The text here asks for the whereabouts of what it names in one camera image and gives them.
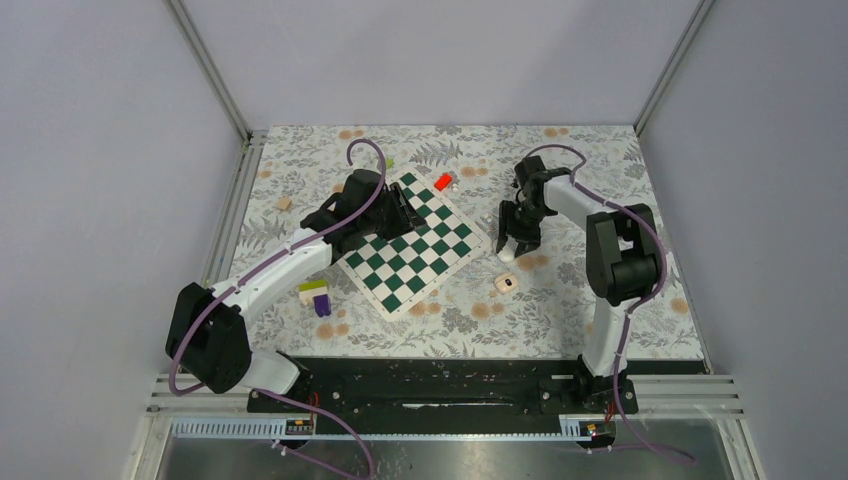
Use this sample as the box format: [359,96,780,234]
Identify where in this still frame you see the green white purple block stack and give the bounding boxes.
[298,279,332,318]

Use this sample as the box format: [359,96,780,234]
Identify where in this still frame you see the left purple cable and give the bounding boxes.
[167,139,388,480]

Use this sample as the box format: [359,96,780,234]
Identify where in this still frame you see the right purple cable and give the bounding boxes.
[523,143,698,468]

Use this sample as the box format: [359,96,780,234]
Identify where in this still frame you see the floral patterned table mat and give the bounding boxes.
[228,125,705,361]

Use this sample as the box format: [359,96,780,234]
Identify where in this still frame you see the white earbud case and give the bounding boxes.
[497,242,515,263]

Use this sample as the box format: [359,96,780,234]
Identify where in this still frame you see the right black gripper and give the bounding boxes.
[494,200,551,259]

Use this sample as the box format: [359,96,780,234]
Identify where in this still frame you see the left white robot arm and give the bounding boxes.
[165,169,426,411]

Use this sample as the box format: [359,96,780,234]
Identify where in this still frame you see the beige earbud charging case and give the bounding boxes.
[493,272,519,295]

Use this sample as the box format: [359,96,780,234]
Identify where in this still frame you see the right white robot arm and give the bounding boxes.
[495,155,665,412]

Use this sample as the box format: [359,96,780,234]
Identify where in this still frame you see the purple cable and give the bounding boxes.
[167,139,388,480]
[523,143,698,468]

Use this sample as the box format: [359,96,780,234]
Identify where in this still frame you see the red block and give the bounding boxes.
[434,173,454,191]

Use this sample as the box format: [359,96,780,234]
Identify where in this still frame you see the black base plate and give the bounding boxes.
[288,357,639,435]

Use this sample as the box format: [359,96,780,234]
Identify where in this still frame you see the white slotted cable duct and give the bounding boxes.
[170,415,598,441]

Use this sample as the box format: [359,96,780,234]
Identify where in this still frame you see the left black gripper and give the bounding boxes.
[361,183,427,242]

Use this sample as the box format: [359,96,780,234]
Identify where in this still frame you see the green white chessboard mat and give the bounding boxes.
[337,167,490,321]

